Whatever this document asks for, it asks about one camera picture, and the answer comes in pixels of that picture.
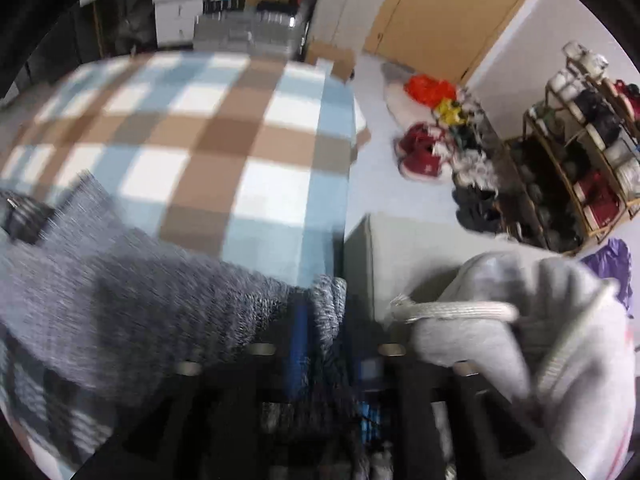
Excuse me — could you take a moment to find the checkered blue brown bedsheet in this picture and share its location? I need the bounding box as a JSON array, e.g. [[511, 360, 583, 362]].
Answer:
[[1, 51, 370, 286]]

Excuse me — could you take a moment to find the purple garment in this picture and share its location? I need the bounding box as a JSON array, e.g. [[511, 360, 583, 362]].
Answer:
[[580, 237, 634, 318]]

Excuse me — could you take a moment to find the tan wooden door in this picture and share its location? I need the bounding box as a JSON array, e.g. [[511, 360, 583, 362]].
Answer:
[[364, 0, 525, 84]]

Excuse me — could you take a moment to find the grey storage box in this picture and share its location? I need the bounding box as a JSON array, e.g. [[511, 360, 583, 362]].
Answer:
[[343, 214, 553, 322]]

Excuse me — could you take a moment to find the white low cabinet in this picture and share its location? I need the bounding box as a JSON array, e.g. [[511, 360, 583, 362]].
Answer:
[[309, 0, 384, 54]]

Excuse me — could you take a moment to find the cardboard box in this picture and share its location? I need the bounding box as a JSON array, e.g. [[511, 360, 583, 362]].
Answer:
[[305, 40, 356, 81]]

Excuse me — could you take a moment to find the dark plaid fleece jacket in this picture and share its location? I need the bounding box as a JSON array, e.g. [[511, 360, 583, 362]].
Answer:
[[1, 174, 347, 470]]

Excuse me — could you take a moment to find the yellow toy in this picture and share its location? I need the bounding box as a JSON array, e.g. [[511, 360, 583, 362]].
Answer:
[[434, 99, 466, 128]]

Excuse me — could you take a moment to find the grey hoodie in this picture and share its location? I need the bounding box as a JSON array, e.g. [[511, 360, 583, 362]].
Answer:
[[387, 252, 636, 479]]

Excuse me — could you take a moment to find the wooden shoe rack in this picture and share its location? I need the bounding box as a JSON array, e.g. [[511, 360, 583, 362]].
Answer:
[[508, 41, 639, 255]]

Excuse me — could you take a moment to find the silver suitcase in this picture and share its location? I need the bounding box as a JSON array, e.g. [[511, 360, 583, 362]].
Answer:
[[193, 11, 308, 61]]

